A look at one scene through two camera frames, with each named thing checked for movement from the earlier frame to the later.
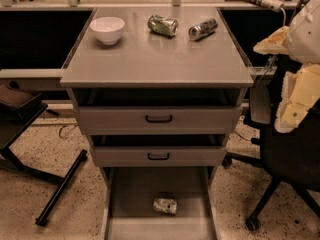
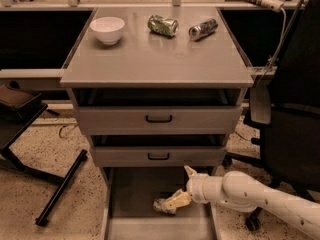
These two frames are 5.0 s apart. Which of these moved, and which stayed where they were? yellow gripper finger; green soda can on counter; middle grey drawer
Moved: yellow gripper finger
Stayed: middle grey drawer; green soda can on counter
